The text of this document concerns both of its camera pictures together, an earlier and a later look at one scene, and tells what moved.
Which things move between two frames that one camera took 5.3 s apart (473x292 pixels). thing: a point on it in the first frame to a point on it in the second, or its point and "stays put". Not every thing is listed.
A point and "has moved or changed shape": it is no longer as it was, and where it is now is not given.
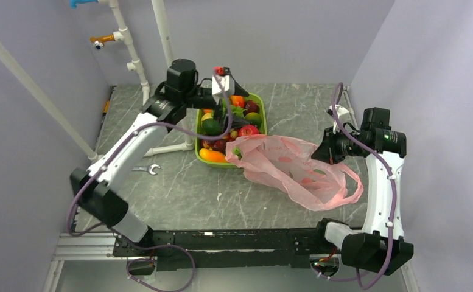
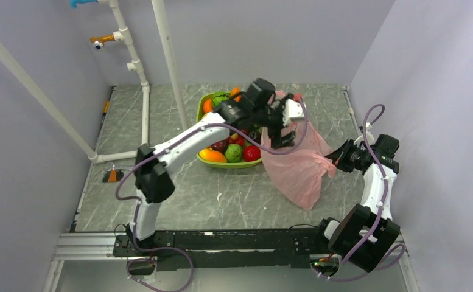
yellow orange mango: (211, 155) stays put
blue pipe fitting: (73, 3) stays put
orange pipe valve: (98, 41) stays put
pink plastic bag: (290, 167) has moved or changed shape
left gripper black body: (218, 109) to (275, 124)
